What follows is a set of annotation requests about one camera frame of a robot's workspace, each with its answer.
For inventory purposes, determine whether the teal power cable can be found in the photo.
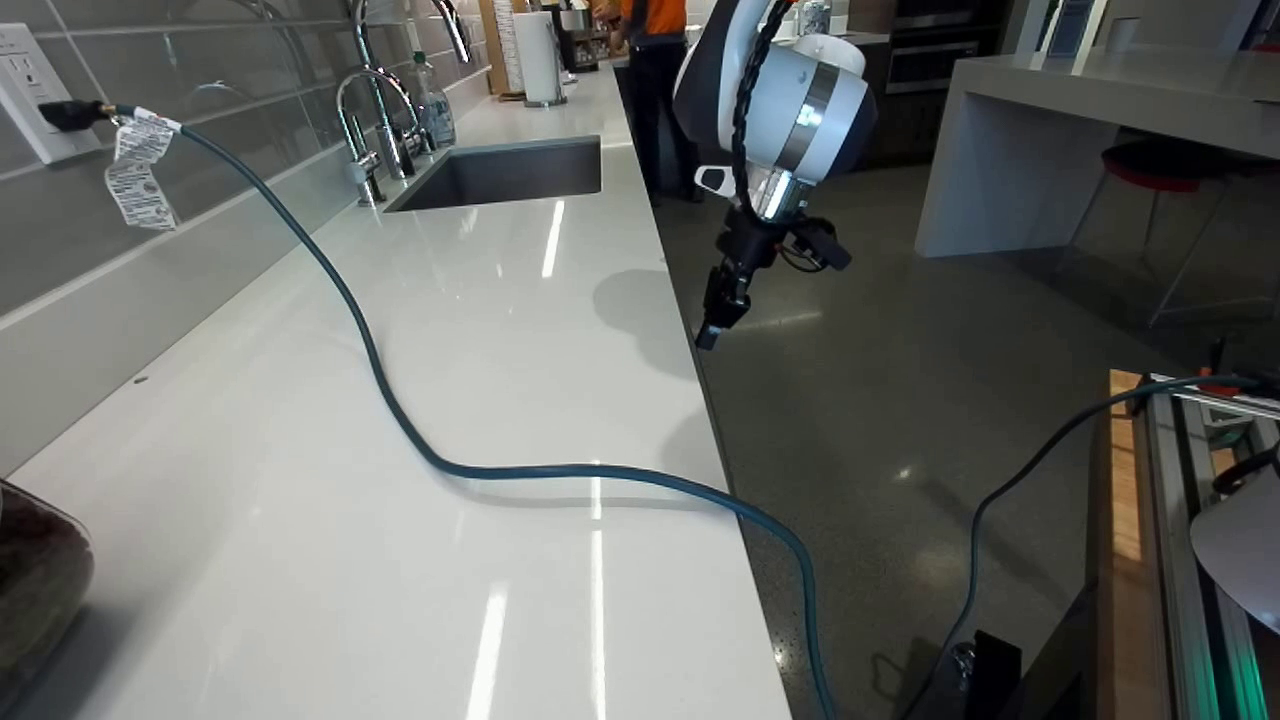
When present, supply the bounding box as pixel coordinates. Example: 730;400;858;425
111;113;1203;720

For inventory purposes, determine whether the dark round jar appliance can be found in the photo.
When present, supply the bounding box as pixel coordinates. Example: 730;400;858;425
0;476;99;699

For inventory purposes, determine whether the white island counter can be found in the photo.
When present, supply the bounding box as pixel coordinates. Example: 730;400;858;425
911;51;1280;263

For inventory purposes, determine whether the grey undermount sink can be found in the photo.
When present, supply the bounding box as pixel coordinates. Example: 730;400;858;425
384;133;609;217

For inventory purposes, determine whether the red stool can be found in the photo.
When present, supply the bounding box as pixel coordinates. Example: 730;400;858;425
1062;133;1249;333

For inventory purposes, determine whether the black power plug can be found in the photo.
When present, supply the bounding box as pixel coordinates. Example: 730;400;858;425
35;92;124;136

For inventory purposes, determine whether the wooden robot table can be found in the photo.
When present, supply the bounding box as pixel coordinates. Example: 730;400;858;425
1088;369;1280;720

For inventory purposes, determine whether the black floor power box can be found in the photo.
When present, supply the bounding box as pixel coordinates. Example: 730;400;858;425
914;626;1028;720

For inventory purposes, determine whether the white wall outlet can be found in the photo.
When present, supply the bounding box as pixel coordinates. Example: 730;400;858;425
0;21;104;172

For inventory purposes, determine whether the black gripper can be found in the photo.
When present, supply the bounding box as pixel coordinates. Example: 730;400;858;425
688;203;798;354

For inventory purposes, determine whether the person in orange shirt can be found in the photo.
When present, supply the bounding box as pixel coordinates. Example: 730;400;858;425
604;0;699;206

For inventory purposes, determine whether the small chrome faucet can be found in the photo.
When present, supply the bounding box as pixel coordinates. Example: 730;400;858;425
326;66;432;212

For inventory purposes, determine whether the white paper towel roll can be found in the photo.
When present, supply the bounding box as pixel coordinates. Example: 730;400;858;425
506;9;571;113

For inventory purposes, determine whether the tall chrome kitchen faucet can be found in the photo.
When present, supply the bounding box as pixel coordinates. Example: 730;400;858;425
348;0;481;178

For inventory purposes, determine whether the black wall oven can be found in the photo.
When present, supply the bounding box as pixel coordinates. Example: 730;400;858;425
851;0;1020;172

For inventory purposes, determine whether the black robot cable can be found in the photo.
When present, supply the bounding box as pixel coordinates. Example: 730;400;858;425
722;0;790;172

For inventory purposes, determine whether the silver tape label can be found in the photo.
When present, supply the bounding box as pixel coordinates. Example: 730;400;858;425
99;109;182;240

